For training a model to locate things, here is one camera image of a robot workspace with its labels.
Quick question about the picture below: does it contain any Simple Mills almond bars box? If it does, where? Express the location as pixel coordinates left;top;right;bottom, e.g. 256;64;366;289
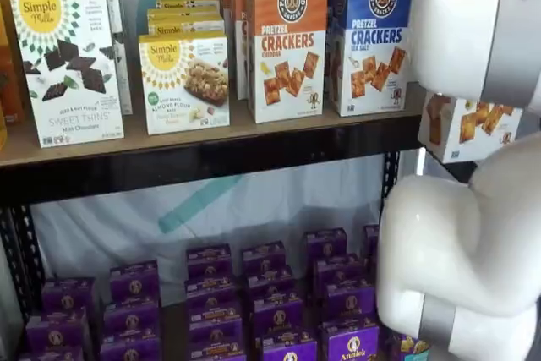
155;0;221;12
146;7;226;25
138;30;232;136
146;17;227;39

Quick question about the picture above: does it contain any white backdrop sheet teal logo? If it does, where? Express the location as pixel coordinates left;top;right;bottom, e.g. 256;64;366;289
0;0;428;290

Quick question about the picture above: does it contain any Simple Mills Sweet Thins box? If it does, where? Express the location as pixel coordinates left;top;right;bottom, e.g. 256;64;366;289
9;0;126;149
32;0;134;117

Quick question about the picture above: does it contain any purple Annie's snack box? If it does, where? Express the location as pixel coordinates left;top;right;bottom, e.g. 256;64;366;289
321;321;380;361
102;298;161;342
187;311;246;361
261;328;319;361
100;335;162;361
185;243;234;280
246;269;298;308
25;309;92;354
41;277;98;316
303;228;349;265
252;298;306;337
18;345;86;361
363;224;382;261
241;241;287;278
184;276;239;316
322;286;378;325
313;254;361;295
109;260;161;304

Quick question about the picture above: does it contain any purple Annie's box yellow picture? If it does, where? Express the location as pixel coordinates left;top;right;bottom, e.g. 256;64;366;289
385;331;432;361

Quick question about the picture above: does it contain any yellow white pretzel crackers box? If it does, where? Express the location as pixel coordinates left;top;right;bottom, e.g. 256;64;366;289
417;90;526;165

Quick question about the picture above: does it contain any dark orange snack box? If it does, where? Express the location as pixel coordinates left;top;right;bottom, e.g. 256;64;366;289
0;0;28;126

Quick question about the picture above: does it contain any blue pretzel crackers box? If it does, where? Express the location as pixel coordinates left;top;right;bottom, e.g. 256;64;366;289
325;0;352;114
338;0;417;118

